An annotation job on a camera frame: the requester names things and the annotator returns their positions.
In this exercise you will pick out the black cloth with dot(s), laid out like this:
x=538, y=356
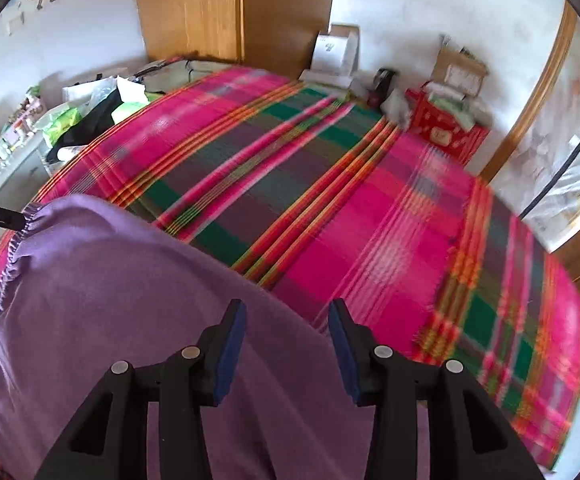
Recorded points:
x=95, y=120

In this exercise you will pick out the clutter of small bottles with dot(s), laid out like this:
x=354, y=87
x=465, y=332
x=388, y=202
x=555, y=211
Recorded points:
x=15, y=120

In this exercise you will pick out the black curtain strip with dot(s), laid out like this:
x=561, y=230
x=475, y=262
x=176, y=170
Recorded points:
x=570, y=165

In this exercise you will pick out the purple fleece pants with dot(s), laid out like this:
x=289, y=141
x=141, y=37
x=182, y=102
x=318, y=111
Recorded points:
x=120, y=285

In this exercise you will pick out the pink plaid bed sheet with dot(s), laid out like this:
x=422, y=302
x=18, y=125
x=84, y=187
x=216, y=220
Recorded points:
x=345, y=210

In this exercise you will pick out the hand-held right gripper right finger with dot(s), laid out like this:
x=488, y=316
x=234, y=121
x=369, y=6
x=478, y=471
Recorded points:
x=342, y=355

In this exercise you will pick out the green tissue pack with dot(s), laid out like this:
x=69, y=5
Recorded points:
x=62, y=122
x=130, y=105

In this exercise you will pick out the small black object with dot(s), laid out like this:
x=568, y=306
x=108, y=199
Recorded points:
x=382, y=85

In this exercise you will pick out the clear printed door curtain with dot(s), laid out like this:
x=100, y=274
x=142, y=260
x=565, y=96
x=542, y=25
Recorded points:
x=570, y=160

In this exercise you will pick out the brown cardboard box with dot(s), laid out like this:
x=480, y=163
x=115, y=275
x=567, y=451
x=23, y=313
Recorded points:
x=457, y=70

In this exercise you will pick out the white cardboard box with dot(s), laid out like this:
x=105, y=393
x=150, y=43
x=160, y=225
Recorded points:
x=335, y=50

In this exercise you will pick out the grey drawer cabinet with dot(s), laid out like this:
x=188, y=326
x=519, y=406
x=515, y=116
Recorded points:
x=15, y=180

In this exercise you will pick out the wooden wardrobe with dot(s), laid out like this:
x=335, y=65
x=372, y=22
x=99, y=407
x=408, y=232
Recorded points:
x=220, y=10

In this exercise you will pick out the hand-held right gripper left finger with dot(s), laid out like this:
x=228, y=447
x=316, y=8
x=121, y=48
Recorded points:
x=232, y=355

